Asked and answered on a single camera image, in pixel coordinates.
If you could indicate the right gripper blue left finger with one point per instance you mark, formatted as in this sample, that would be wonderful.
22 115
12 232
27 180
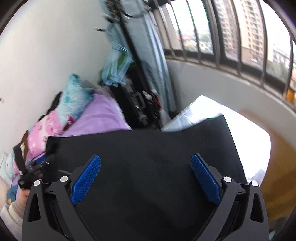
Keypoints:
83 177

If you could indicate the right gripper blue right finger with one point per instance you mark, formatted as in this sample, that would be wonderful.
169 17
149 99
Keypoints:
209 178

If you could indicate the black zip jacket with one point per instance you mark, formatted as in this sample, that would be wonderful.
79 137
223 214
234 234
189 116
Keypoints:
145 190

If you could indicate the beige sleeved left forearm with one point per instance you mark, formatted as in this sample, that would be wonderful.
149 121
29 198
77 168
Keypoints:
12 220

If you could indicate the person's left hand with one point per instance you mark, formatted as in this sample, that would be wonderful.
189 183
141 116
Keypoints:
23 197

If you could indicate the pink blue floral duvet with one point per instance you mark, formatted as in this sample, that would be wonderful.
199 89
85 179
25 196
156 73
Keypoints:
71 103

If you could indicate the small black garment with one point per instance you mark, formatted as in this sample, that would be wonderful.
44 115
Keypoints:
53 106

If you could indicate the purple bed sheet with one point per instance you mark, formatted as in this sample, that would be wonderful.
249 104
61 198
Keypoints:
103 114

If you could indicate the black window railing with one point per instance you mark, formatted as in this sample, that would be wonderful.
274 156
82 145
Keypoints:
248 38

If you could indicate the light blue curtain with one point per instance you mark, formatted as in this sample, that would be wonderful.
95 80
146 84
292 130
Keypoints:
150 52

